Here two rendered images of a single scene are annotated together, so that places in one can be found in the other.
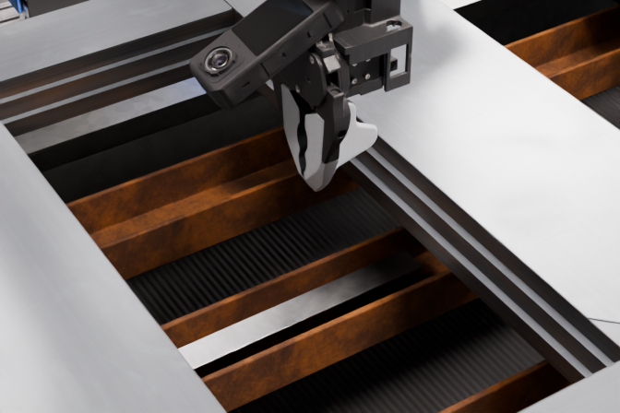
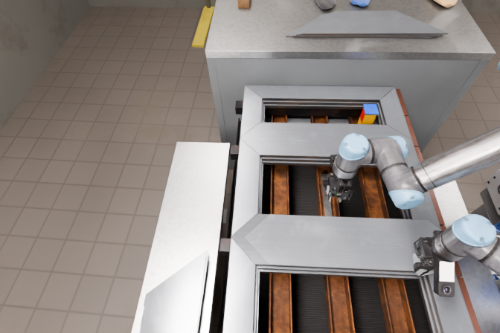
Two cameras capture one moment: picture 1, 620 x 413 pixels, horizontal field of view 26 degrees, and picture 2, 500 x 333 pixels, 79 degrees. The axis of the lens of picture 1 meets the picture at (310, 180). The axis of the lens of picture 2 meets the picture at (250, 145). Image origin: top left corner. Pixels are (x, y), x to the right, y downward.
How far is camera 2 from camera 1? 1.18 m
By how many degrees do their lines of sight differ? 78
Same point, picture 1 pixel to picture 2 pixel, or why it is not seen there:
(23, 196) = not seen: hidden behind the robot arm
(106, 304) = (317, 152)
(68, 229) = not seen: hidden behind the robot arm
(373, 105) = (354, 222)
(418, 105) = (349, 231)
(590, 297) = (273, 218)
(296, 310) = (327, 208)
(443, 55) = (368, 251)
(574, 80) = not seen: outside the picture
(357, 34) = (333, 181)
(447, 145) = (331, 227)
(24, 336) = (316, 140)
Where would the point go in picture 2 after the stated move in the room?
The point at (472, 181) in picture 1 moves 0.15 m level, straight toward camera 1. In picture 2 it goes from (317, 223) to (285, 198)
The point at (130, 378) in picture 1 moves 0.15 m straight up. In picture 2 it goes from (298, 148) to (303, 125)
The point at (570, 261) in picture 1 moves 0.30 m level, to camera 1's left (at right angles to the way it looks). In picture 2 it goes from (284, 222) to (322, 164)
